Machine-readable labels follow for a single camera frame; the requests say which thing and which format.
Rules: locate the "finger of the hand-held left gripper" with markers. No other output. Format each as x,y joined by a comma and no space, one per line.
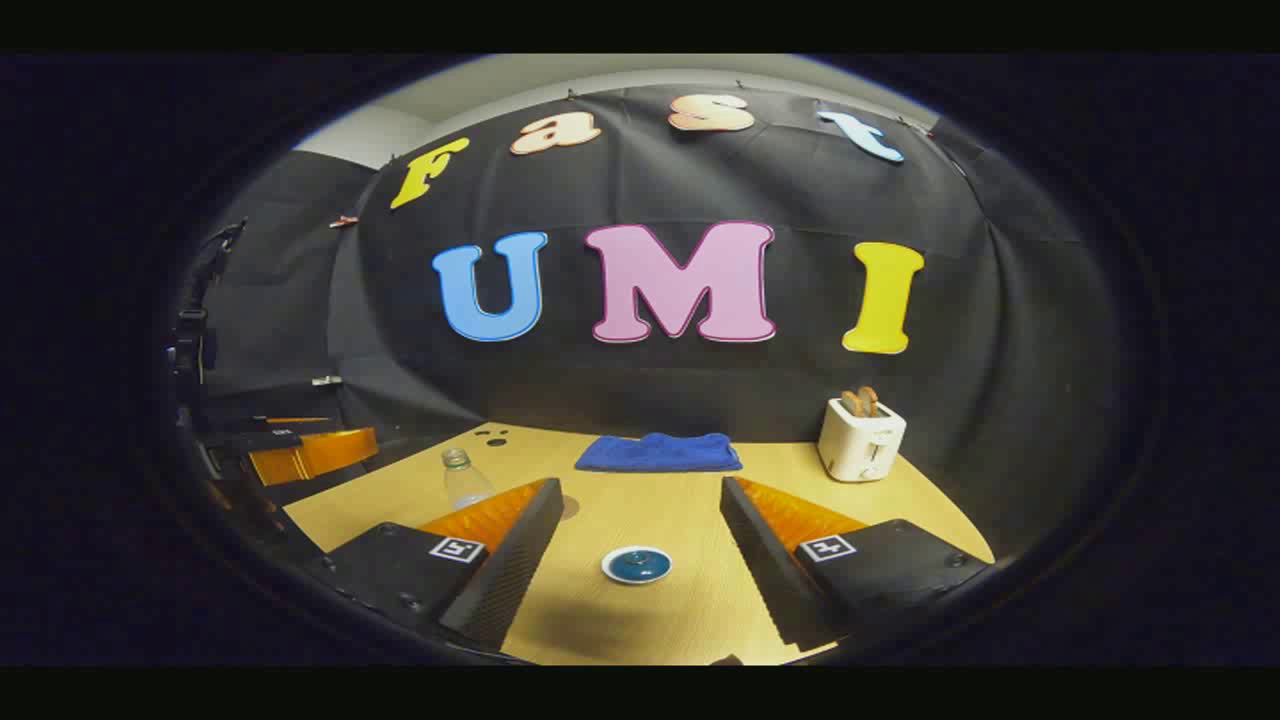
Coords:
250,416
320,455

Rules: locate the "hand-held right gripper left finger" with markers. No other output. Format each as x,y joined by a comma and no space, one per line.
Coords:
510,580

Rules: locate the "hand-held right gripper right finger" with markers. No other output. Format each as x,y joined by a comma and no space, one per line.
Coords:
770,580

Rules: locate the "round brown coaster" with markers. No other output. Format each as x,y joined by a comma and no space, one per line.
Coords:
570,507

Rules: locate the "clear plastic water bottle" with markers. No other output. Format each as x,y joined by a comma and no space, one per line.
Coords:
462,485

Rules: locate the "white teacup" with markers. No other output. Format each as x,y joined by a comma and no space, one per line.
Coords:
636,582

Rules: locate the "blue teacup lid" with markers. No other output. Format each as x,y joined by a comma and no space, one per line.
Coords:
636,565

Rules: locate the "white toaster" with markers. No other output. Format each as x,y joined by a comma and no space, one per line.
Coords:
860,445

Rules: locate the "blue folded towel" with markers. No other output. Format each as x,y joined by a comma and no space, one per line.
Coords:
660,452

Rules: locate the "toast slice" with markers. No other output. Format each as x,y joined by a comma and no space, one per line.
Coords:
869,400
851,403

